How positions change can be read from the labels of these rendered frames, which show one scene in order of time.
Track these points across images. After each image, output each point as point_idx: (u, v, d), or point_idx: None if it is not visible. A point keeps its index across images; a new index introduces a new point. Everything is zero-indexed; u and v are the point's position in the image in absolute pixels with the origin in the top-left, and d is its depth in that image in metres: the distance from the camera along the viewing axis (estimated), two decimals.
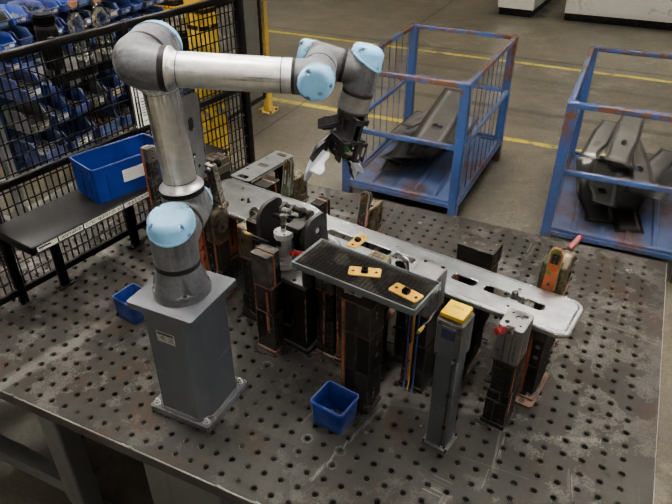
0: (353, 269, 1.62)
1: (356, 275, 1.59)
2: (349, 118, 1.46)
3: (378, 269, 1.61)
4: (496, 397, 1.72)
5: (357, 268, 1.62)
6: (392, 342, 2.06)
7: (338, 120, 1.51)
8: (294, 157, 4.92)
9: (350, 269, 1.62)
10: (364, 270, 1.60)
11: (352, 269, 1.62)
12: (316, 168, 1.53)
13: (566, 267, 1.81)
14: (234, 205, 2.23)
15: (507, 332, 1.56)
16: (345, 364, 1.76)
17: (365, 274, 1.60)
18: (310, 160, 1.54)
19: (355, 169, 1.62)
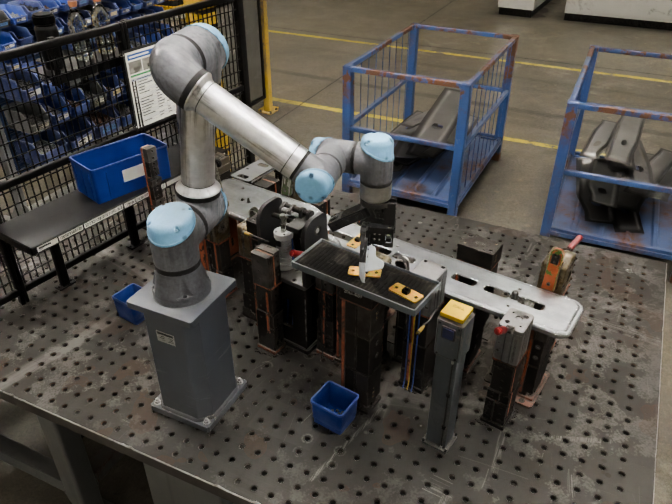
0: (353, 269, 1.62)
1: (356, 275, 1.59)
2: (385, 206, 1.47)
3: (378, 269, 1.61)
4: (496, 397, 1.72)
5: (357, 268, 1.62)
6: (392, 342, 2.06)
7: (367, 213, 1.49)
8: None
9: (350, 269, 1.62)
10: None
11: (352, 269, 1.62)
12: (372, 265, 1.52)
13: (566, 267, 1.81)
14: (234, 205, 2.23)
15: (507, 332, 1.56)
16: (345, 364, 1.76)
17: (365, 274, 1.60)
18: (362, 263, 1.51)
19: None
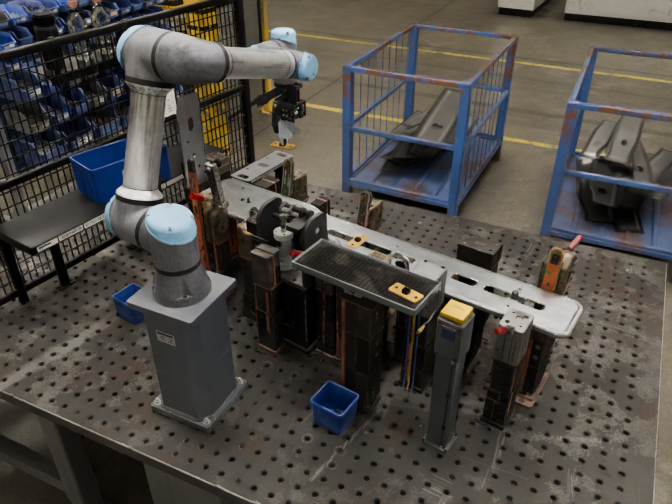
0: (276, 143, 2.07)
1: (275, 146, 2.05)
2: (288, 87, 1.90)
3: (293, 145, 2.05)
4: (496, 397, 1.72)
5: (279, 143, 2.07)
6: (392, 342, 2.06)
7: (277, 92, 1.93)
8: (294, 157, 4.92)
9: (274, 142, 2.07)
10: (281, 143, 2.04)
11: (275, 143, 2.07)
12: (284, 135, 2.00)
13: (566, 267, 1.81)
14: (234, 205, 2.23)
15: (507, 332, 1.56)
16: (345, 364, 1.76)
17: (281, 146, 2.04)
18: (276, 133, 2.00)
19: None
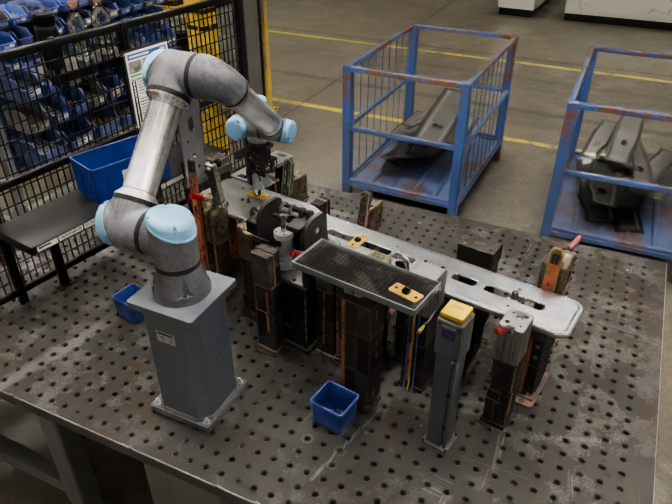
0: (252, 192, 2.30)
1: (250, 195, 2.28)
2: (260, 146, 2.13)
3: (266, 195, 2.27)
4: (496, 397, 1.72)
5: None
6: (392, 342, 2.06)
7: (251, 150, 2.16)
8: (294, 157, 4.92)
9: (250, 191, 2.30)
10: (255, 193, 2.27)
11: (251, 192, 2.30)
12: (257, 187, 2.22)
13: (566, 267, 1.81)
14: (234, 205, 2.23)
15: (507, 332, 1.56)
16: (345, 364, 1.76)
17: (256, 196, 2.27)
18: (250, 185, 2.23)
19: (263, 184, 2.27)
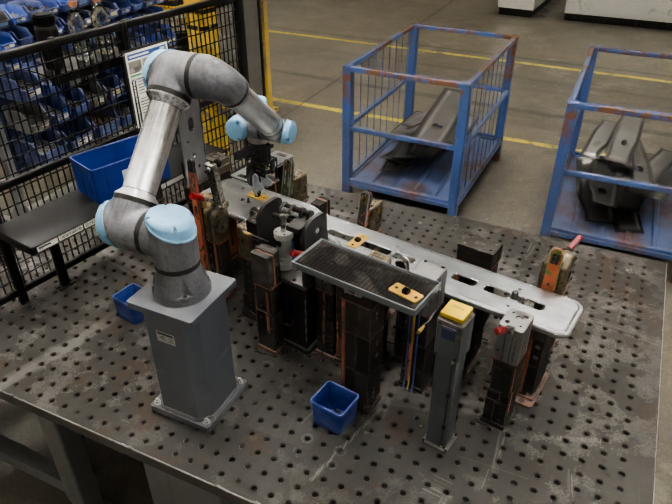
0: (252, 193, 2.30)
1: (250, 196, 2.28)
2: (260, 147, 2.13)
3: (266, 196, 2.27)
4: (496, 397, 1.72)
5: None
6: (392, 342, 2.06)
7: (251, 150, 2.16)
8: (294, 157, 4.92)
9: (250, 192, 2.30)
10: (255, 194, 2.27)
11: (251, 193, 2.30)
12: (257, 187, 2.22)
13: (566, 267, 1.81)
14: (234, 205, 2.23)
15: (507, 332, 1.56)
16: (345, 364, 1.76)
17: (256, 197, 2.27)
18: (250, 185, 2.22)
19: (263, 185, 2.27)
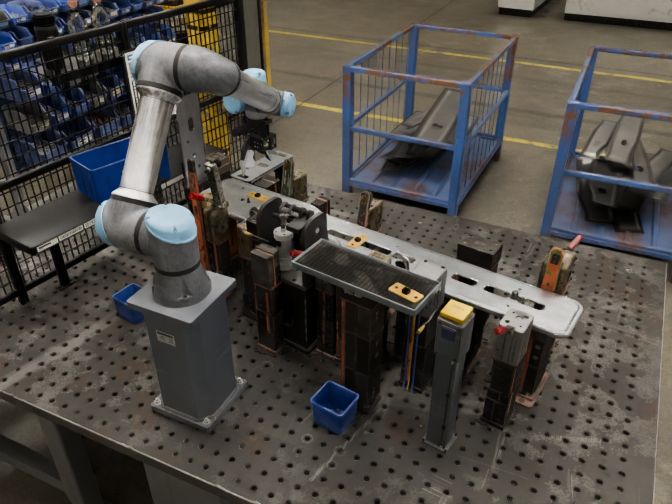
0: (252, 193, 2.30)
1: (250, 196, 2.28)
2: (258, 122, 2.08)
3: (267, 197, 2.28)
4: (496, 397, 1.72)
5: (255, 193, 2.30)
6: (392, 342, 2.06)
7: (249, 126, 2.11)
8: (294, 157, 4.92)
9: (250, 192, 2.30)
10: (256, 194, 2.27)
11: (251, 193, 2.30)
12: (248, 164, 2.14)
13: (566, 267, 1.81)
14: (234, 205, 2.23)
15: (507, 332, 1.56)
16: (345, 364, 1.76)
17: (256, 197, 2.27)
18: (241, 160, 2.14)
19: (269, 153, 2.24)
